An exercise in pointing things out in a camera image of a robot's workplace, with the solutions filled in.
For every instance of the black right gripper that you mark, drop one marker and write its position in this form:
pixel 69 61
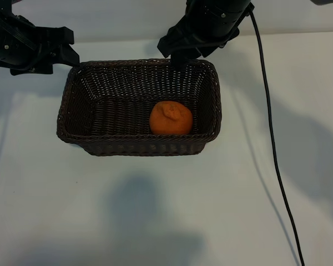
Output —
pixel 213 22

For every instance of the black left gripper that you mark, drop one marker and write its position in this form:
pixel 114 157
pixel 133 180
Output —
pixel 14 47

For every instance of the orange fruit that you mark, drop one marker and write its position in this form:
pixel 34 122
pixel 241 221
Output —
pixel 169 122

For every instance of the dark brown wicker basket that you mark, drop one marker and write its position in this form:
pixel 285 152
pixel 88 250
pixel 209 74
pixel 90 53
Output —
pixel 113 116

